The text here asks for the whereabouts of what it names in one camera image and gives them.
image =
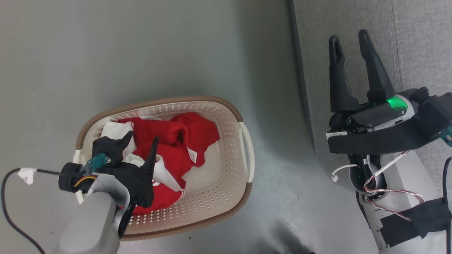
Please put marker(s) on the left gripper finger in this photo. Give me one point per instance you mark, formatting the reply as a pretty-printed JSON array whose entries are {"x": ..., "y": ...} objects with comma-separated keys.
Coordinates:
[
  {"x": 152, "y": 158},
  {"x": 127, "y": 138}
]

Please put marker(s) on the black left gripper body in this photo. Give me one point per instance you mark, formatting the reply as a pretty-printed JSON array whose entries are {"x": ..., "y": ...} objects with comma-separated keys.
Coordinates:
[{"x": 139, "y": 187}]

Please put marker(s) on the grey fabric sofa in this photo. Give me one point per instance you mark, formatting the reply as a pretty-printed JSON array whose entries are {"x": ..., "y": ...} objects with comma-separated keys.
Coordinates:
[{"x": 353, "y": 21}]

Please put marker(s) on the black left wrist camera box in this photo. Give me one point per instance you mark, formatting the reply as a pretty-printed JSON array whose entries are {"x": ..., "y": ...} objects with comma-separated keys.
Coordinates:
[{"x": 107, "y": 148}]

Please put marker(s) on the cream perforated plastic laundry basket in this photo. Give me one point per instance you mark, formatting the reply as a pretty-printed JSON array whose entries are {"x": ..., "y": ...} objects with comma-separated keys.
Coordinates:
[{"x": 226, "y": 176}]

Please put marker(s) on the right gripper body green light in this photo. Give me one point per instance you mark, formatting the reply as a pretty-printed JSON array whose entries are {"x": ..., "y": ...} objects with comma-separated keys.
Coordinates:
[{"x": 378, "y": 113}]

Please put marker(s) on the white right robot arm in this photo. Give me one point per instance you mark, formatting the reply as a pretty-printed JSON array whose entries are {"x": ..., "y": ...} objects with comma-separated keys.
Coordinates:
[{"x": 399, "y": 197}]

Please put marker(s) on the black tape band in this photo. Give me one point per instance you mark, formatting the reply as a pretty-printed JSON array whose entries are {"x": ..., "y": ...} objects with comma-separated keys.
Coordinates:
[{"x": 416, "y": 218}]

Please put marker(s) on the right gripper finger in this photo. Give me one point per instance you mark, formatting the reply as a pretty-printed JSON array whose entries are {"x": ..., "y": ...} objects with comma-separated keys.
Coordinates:
[
  {"x": 376, "y": 70},
  {"x": 339, "y": 81}
]

